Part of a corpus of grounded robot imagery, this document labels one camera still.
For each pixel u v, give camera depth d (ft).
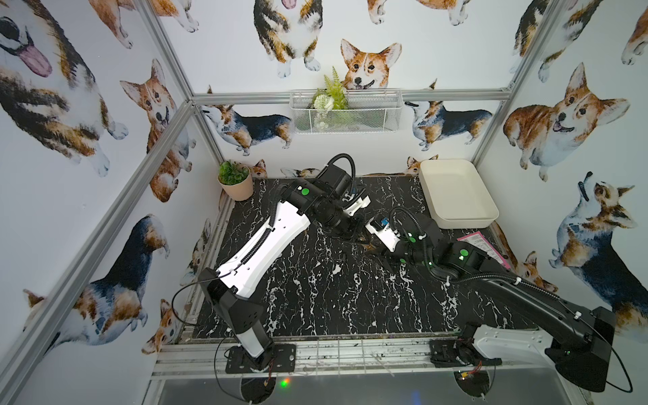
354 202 1.87
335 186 1.78
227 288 1.37
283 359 2.42
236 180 3.40
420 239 1.66
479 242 3.22
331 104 2.68
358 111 3.02
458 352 2.19
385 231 1.95
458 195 3.85
